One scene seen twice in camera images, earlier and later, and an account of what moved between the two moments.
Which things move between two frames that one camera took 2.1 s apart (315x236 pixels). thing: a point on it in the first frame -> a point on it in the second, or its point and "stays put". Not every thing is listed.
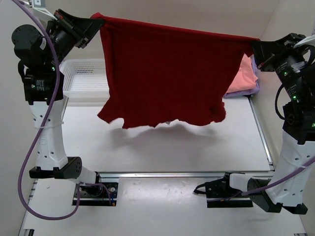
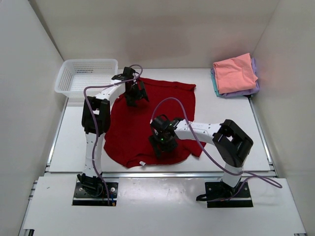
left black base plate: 96,195 stays put
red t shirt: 162,73 -> 127,130
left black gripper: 85,26 -> 130,101
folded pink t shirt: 245,79 stays put
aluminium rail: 183,174 stays put
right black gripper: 267,54 -> 155,140
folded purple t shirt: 246,92 stays put
